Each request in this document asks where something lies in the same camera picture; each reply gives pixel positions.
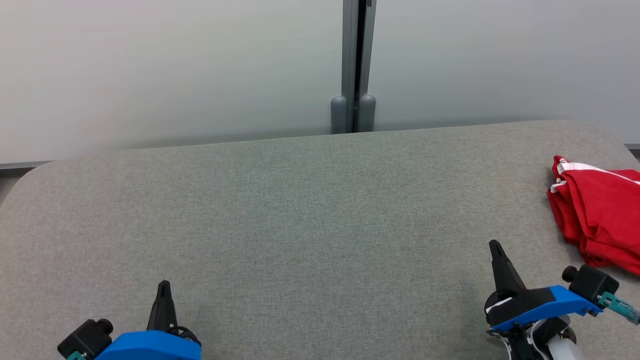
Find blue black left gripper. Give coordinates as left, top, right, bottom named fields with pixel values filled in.
left=95, top=280, right=202, bottom=360

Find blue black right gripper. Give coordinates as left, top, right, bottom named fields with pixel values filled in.
left=484, top=240, right=603, bottom=333

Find red basketball shorts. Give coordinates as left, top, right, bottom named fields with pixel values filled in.
left=546, top=155, right=640, bottom=251

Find teal plug right camera cable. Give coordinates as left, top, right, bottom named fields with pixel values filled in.
left=597, top=291, right=640, bottom=325

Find grey wall base rail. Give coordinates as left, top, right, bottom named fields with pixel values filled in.
left=0, top=144, right=640, bottom=171

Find grey cylindrical post bumper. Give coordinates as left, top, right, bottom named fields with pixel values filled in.
left=330, top=96, right=348, bottom=135
left=358, top=94, right=377, bottom=133

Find grey metal partition post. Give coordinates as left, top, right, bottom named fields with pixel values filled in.
left=341, top=0, right=377, bottom=133

